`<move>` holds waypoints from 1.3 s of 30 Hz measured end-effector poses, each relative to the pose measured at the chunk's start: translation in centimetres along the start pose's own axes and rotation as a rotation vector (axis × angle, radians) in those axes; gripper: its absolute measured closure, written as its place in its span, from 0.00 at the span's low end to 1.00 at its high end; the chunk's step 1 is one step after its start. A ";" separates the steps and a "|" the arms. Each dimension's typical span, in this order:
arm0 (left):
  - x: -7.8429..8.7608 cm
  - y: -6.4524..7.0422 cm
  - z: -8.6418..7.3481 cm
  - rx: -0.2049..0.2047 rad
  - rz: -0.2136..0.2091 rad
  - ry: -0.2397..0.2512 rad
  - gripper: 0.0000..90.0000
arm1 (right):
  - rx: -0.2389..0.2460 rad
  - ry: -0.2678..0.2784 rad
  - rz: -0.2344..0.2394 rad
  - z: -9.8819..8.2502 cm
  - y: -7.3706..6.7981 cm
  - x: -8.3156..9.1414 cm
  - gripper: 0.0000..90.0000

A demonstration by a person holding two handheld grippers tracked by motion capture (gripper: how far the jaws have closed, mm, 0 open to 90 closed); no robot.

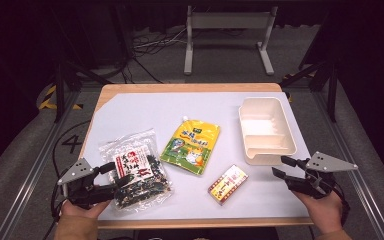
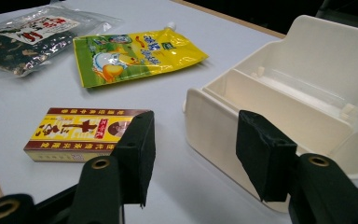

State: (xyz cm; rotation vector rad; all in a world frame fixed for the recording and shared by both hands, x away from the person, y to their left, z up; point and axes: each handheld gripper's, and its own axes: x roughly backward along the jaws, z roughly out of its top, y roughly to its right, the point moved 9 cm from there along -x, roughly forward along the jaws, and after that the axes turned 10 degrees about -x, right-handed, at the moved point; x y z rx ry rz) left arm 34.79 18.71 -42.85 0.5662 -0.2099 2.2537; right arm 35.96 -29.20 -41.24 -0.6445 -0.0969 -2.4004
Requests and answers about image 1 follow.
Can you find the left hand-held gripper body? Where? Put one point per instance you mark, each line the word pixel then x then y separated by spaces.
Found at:
pixel 76 171

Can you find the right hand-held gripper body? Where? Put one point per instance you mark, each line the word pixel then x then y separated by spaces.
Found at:
pixel 326 163

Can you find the clear dried seaweed bag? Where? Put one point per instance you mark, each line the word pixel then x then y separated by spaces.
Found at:
pixel 140 156

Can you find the white plastic bin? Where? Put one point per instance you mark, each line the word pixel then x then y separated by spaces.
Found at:
pixel 263 130

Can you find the small yellow red box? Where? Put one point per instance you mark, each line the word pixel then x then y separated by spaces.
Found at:
pixel 228 185

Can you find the yellow green spouted pouch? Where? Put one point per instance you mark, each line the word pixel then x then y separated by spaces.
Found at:
pixel 190 146

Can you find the person's left hand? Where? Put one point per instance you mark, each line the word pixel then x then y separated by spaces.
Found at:
pixel 80 212

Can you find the person's right hand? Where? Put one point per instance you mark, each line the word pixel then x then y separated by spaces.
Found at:
pixel 326 213

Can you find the black metal stand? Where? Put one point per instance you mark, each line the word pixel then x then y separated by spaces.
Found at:
pixel 331 100

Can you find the yellow black hazard tape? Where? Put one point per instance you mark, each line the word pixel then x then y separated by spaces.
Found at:
pixel 48 98

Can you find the black tripod stand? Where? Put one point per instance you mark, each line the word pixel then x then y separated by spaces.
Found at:
pixel 60 93

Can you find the white table mat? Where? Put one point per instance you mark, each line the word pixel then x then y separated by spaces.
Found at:
pixel 166 106

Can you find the person's dark lap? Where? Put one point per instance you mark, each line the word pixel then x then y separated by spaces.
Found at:
pixel 206 234

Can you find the grey metal stand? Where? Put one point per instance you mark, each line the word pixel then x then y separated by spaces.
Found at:
pixel 228 20

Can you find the aluminium floor rail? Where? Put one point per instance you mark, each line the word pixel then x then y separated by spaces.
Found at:
pixel 356 180
pixel 36 166

